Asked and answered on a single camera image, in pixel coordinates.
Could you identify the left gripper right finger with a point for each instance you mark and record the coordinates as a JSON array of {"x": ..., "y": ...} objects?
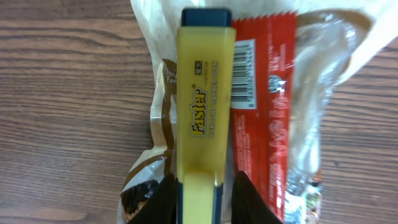
[{"x": 247, "y": 205}]

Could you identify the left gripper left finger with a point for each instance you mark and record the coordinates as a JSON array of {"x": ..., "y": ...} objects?
[{"x": 161, "y": 208}]

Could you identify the red snack bar wrapper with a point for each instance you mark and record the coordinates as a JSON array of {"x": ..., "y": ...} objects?
[{"x": 261, "y": 96}]

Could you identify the yellow highlighter marker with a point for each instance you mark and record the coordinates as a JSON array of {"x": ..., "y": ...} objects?
[{"x": 205, "y": 49}]

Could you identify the brown cookie bag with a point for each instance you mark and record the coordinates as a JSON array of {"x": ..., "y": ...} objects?
[{"x": 333, "y": 39}]

